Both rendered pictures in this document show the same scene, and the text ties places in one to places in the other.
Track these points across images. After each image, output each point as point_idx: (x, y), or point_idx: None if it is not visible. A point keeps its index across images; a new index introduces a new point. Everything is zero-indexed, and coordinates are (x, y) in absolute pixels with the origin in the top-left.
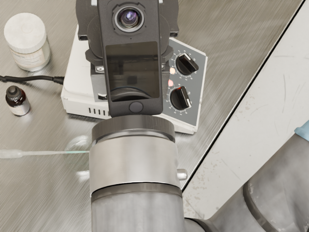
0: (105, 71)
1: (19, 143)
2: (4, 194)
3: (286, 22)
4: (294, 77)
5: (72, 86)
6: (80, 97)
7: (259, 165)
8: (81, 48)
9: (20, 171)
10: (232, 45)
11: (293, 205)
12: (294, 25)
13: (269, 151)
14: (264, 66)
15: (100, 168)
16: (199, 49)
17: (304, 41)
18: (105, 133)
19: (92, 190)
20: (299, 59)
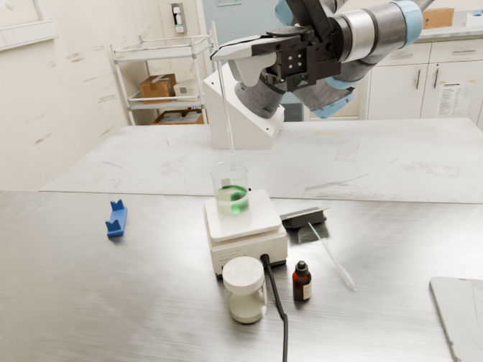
0: (321, 5)
1: (333, 280)
2: (378, 270)
3: (161, 195)
4: (199, 184)
5: (276, 220)
6: None
7: (261, 180)
8: (241, 227)
9: (353, 270)
10: (187, 208)
11: (326, 6)
12: (162, 192)
13: (251, 179)
14: (196, 195)
15: (362, 19)
16: (196, 220)
17: (172, 187)
18: (345, 22)
19: (373, 26)
20: (186, 185)
